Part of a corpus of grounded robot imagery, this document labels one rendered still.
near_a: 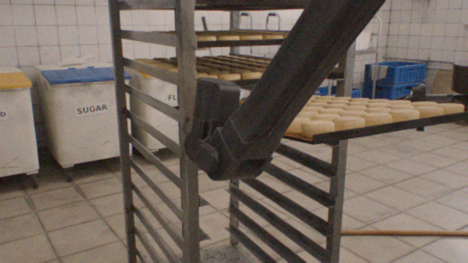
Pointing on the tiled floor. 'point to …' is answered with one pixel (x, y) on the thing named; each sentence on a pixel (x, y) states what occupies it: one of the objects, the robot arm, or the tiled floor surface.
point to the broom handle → (407, 232)
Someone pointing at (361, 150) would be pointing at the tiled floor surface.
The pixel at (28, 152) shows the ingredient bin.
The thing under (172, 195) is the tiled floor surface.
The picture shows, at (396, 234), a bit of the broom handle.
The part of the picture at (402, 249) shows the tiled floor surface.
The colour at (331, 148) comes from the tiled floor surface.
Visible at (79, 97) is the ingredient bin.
